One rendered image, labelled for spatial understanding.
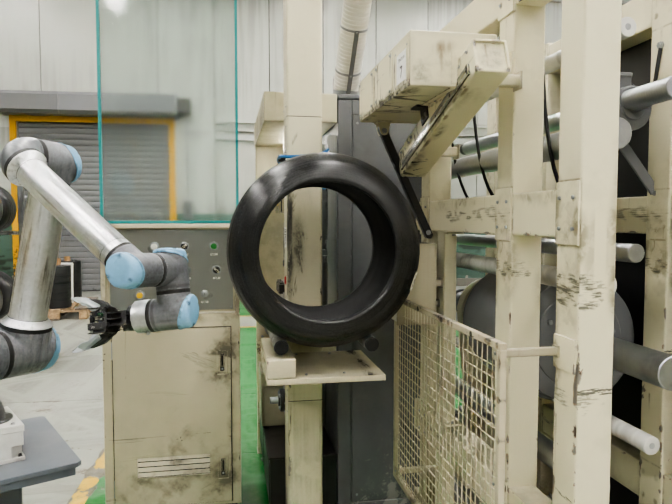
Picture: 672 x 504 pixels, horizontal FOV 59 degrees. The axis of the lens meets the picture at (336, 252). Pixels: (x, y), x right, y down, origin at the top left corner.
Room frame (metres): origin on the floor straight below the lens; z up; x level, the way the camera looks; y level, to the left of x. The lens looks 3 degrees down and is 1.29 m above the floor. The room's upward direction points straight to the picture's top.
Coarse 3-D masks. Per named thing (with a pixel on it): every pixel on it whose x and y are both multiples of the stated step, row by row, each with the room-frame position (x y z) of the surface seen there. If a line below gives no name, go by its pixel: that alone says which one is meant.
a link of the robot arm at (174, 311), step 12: (156, 300) 1.60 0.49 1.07; (168, 300) 1.57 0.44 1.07; (180, 300) 1.58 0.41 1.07; (192, 300) 1.60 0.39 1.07; (156, 312) 1.57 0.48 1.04; (168, 312) 1.57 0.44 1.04; (180, 312) 1.56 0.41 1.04; (192, 312) 1.59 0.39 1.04; (156, 324) 1.58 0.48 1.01; (168, 324) 1.57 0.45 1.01; (180, 324) 1.57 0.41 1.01; (192, 324) 1.59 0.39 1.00
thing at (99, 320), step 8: (96, 312) 1.61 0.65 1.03; (104, 312) 1.59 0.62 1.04; (112, 312) 1.58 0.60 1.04; (120, 312) 1.59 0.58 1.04; (128, 312) 1.59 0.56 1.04; (96, 320) 1.60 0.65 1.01; (104, 320) 1.58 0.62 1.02; (112, 320) 1.60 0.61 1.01; (120, 320) 1.60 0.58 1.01; (128, 320) 1.59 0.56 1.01; (88, 328) 1.59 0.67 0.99; (96, 328) 1.58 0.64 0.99; (104, 328) 1.58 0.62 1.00; (112, 328) 1.61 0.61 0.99
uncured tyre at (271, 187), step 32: (288, 160) 1.79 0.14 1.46; (320, 160) 1.77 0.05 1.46; (352, 160) 1.80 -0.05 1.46; (256, 192) 1.74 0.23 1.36; (288, 192) 1.73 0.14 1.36; (352, 192) 2.06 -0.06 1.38; (384, 192) 1.79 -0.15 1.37; (256, 224) 1.72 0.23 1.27; (384, 224) 2.07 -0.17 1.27; (256, 256) 1.72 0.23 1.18; (384, 256) 2.08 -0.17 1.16; (416, 256) 1.83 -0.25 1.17; (256, 288) 1.72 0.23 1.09; (384, 288) 1.80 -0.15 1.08; (256, 320) 1.78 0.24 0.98; (288, 320) 1.74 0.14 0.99; (320, 320) 1.76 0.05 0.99; (352, 320) 1.77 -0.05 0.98; (384, 320) 1.81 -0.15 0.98
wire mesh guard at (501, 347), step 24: (432, 312) 1.83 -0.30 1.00; (480, 336) 1.47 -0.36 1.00; (408, 360) 2.09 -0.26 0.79; (432, 360) 1.84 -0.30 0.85; (504, 360) 1.36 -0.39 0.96; (432, 384) 1.83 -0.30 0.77; (504, 384) 1.36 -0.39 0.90; (432, 408) 1.83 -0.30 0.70; (456, 408) 1.64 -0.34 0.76; (504, 408) 1.36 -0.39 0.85; (432, 432) 1.83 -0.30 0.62; (480, 432) 1.47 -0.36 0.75; (504, 432) 1.36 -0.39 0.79; (432, 456) 1.83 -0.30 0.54; (480, 456) 1.47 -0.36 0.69; (504, 456) 1.36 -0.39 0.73; (432, 480) 1.83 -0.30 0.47; (480, 480) 1.47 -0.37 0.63; (504, 480) 1.36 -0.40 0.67
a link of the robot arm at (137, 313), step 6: (144, 300) 1.61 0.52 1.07; (132, 306) 1.59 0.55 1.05; (138, 306) 1.59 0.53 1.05; (144, 306) 1.59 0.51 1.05; (132, 312) 1.58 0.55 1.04; (138, 312) 1.58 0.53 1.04; (144, 312) 1.58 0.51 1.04; (132, 318) 1.58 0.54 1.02; (138, 318) 1.58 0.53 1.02; (144, 318) 1.57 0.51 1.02; (132, 324) 1.58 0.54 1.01; (138, 324) 1.58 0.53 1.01; (144, 324) 1.58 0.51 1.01; (138, 330) 1.59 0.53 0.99; (144, 330) 1.59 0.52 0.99
